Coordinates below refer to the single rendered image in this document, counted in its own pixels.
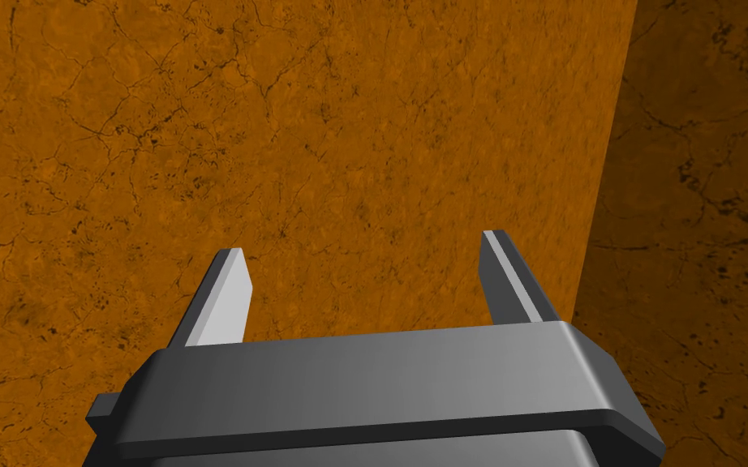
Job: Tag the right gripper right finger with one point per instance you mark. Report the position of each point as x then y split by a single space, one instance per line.
510 279

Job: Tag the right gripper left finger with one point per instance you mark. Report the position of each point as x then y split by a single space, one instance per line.
221 305

